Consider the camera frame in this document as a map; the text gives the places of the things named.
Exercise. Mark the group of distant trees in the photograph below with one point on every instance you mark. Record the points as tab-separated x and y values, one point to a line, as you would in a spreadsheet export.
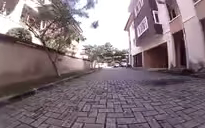
105	53

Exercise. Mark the vehicle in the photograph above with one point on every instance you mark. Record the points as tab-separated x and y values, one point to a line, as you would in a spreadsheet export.
123	64
116	64

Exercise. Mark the grey brick paved road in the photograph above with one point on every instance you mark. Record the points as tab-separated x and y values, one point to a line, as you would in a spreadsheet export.
116	103

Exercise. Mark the brown building with white windows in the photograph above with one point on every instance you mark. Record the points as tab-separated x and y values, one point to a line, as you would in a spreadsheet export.
146	36

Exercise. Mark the tall thin-leaved tree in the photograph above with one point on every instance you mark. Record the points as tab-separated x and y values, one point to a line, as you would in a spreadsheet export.
56	23

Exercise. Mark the concrete kerb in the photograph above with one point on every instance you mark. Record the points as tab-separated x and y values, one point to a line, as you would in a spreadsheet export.
23	93
190	73

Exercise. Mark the pink and white building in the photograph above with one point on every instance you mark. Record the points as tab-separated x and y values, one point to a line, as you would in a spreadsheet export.
30	18

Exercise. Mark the green bush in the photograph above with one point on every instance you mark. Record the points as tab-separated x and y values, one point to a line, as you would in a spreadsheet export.
20	34

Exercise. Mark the white and beige building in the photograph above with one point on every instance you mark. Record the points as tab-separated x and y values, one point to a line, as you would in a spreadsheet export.
195	43

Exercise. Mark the dark grass strip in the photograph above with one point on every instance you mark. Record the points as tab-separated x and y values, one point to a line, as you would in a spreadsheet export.
10	90

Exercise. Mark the beige boundary wall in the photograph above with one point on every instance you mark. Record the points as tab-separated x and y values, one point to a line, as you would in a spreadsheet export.
23	63

